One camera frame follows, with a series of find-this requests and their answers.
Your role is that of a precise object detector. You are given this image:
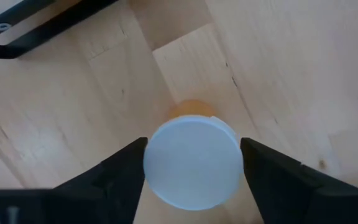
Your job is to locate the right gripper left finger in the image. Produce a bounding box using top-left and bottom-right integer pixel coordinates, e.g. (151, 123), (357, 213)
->
(17, 137), (149, 224)

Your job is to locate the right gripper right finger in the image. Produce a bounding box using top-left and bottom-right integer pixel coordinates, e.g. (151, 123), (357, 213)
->
(240, 138), (358, 224)

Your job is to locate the orange pill bottle white cap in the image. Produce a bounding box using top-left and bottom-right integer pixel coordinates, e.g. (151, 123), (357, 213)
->
(143, 99), (244, 212)

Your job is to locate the wooden shelf black metal frame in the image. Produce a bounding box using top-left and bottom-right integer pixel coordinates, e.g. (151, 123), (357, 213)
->
(0, 0), (119, 60)

